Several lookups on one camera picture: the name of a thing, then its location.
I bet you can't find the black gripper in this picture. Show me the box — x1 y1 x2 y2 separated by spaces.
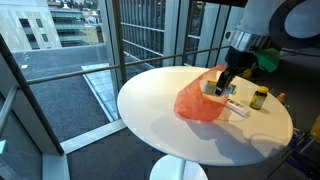
215 46 258 97

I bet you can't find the orange plastic bag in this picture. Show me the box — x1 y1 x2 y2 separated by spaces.
173 64 234 123

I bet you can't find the amber bottle with yellow cap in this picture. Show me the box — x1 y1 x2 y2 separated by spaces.
249 85 270 111

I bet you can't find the small orange bottle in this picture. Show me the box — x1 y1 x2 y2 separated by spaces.
277 92 287 105

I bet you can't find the small yellow object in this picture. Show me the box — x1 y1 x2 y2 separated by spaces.
241 68 253 80

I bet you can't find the small white box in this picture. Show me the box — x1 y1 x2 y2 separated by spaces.
226 98 251 118

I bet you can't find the large yellow object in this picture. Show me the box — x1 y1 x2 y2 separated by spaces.
309 114 320 141

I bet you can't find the metal window railing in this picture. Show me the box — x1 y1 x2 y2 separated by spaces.
26 48 231 86

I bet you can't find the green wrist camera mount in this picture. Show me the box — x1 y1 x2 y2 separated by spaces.
254 47 282 73

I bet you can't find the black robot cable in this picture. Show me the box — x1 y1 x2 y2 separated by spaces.
268 0 320 51

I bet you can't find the white table pedestal base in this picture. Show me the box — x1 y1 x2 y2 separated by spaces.
149 154 208 180

